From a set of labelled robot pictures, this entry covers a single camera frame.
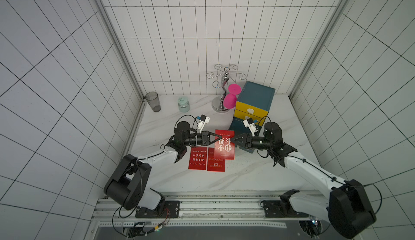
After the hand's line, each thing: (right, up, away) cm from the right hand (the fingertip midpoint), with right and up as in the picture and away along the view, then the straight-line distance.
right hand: (232, 138), depth 76 cm
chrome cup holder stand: (-5, +18, +41) cm, 45 cm away
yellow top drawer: (+12, +14, +11) cm, 21 cm away
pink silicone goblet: (+1, +20, +19) cm, 27 cm away
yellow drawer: (+10, +10, +17) cm, 22 cm away
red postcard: (-8, -17, +11) cm, 22 cm away
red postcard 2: (-17, -14, +14) cm, 26 cm away
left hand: (-7, -1, 0) cm, 7 cm away
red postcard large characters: (-4, -4, -2) cm, 6 cm away
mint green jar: (-29, +17, +33) cm, 47 cm away
